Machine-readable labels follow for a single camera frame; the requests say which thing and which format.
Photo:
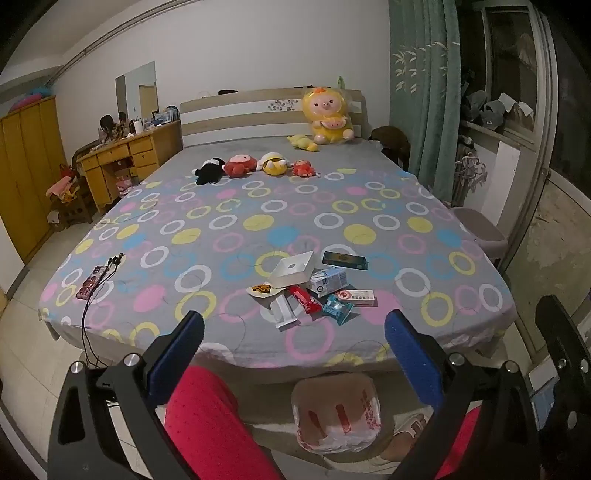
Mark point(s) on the orange snack bag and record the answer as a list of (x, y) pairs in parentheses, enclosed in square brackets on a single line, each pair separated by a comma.
[(264, 291)]

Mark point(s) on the white paper wrapper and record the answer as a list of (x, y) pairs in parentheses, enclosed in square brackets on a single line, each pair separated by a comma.
[(287, 311)]

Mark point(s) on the blue white carton box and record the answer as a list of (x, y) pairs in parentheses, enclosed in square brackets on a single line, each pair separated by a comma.
[(327, 281)]

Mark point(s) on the dark green box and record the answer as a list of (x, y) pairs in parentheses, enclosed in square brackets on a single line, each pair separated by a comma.
[(345, 260)]

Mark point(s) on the dark brown chair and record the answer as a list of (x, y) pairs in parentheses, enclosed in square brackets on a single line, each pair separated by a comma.
[(395, 144)]

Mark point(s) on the red trouser leg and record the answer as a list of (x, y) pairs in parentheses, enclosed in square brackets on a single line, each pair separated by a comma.
[(460, 445), (202, 421)]

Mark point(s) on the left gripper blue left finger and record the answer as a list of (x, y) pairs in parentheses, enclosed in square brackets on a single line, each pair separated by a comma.
[(169, 355)]

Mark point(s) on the wall mirror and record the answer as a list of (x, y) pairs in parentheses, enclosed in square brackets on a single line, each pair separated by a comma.
[(136, 92)]

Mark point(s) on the green patterned curtain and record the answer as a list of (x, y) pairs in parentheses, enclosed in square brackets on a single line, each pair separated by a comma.
[(425, 93)]

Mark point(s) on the large yellow plush doll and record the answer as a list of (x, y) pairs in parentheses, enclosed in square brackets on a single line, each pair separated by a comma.
[(328, 113)]

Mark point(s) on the red snack wrapper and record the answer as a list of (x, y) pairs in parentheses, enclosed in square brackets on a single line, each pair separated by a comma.
[(310, 304)]

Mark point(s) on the foot in white slipper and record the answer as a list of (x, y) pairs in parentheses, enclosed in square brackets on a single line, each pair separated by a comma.
[(401, 442)]

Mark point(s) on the pink phone on bed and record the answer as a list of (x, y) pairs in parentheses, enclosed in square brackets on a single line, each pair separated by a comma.
[(91, 282)]

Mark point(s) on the teal snack packet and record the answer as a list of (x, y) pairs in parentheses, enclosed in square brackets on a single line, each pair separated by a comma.
[(337, 309)]

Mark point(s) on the wooden desk with drawers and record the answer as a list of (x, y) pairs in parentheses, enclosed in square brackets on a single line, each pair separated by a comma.
[(144, 153)]

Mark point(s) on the trash bin with plastic bag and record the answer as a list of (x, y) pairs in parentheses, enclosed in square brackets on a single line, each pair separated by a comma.
[(338, 413)]

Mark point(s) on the wooden chair with clothes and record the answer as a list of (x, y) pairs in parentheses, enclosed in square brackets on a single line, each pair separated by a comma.
[(70, 200)]

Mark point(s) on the small red plush toy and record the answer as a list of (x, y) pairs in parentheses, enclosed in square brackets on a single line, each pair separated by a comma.
[(303, 169)]

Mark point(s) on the grey plastic stool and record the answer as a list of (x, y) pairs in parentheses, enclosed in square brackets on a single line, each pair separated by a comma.
[(491, 240)]

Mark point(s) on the black white plush toy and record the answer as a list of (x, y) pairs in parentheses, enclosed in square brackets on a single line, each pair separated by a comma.
[(211, 171)]

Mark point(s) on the white red cigarette box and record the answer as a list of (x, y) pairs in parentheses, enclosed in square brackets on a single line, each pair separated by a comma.
[(360, 298)]

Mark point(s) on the small yellow plush toy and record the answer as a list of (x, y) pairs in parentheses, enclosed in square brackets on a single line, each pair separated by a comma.
[(302, 142)]

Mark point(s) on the bed with circle-pattern sheet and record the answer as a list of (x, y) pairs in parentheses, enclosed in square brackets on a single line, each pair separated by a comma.
[(172, 246)]

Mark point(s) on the yellow wooden wardrobe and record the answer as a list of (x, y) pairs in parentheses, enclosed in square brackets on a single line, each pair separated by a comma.
[(32, 153)]

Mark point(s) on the wooden striped headboard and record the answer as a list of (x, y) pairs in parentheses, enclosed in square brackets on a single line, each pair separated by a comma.
[(257, 114)]

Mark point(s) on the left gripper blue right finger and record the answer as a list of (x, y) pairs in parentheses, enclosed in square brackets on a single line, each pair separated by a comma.
[(419, 357)]

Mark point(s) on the yellow white plush toy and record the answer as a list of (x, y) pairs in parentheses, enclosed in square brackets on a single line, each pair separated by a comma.
[(273, 164)]

